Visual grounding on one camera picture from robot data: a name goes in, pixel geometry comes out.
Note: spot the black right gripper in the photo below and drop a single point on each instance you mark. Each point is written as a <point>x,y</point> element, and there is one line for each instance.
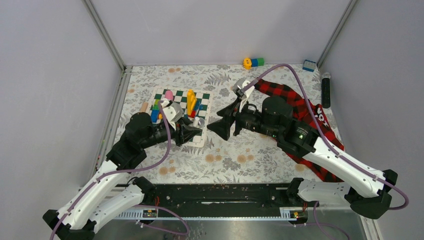
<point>229,114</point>

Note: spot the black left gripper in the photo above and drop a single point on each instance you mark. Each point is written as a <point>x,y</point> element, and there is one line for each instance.
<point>184,131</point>

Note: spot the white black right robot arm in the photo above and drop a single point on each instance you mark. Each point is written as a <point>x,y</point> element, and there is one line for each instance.
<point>362,188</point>

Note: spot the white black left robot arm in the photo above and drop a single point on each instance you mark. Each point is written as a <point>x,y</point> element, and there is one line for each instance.
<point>83,216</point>

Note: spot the yellow toy block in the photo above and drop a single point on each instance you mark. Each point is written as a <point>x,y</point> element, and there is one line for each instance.
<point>191,101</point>

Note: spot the stacked colourful toy bricks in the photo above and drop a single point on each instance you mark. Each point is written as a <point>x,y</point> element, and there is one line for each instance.
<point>155,112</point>

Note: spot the green white checkered board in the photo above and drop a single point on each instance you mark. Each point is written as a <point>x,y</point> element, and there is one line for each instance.
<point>202,108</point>

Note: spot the pink cylindrical toy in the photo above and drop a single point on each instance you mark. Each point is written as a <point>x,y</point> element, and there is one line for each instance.
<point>169,95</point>

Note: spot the floral patterned table mat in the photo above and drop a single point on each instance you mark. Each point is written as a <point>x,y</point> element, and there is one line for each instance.
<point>249,157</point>

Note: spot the wooden block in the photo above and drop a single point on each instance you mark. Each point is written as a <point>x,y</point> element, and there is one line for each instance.
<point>144,107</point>

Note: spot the red black plaid sleeve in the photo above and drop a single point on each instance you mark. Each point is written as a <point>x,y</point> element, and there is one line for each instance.
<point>301,113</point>

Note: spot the yellow blue green toy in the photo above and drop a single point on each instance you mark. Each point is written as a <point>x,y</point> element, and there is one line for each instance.
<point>249,63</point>

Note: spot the blue white toy brick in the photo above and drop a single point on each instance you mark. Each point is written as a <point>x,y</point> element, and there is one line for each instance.
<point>309,65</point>

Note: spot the black power strip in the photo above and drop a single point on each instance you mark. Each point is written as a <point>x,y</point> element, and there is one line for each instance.
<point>325,90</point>

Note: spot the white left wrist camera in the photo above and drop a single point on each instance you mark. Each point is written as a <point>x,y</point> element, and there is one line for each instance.
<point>171,111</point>

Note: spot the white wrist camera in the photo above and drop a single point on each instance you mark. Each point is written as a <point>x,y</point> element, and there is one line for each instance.
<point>171,111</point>
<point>243,89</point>

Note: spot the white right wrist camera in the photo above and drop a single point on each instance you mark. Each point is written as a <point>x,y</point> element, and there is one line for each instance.
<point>243,89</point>

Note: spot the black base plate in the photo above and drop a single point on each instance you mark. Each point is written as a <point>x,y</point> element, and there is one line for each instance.
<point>256,200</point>

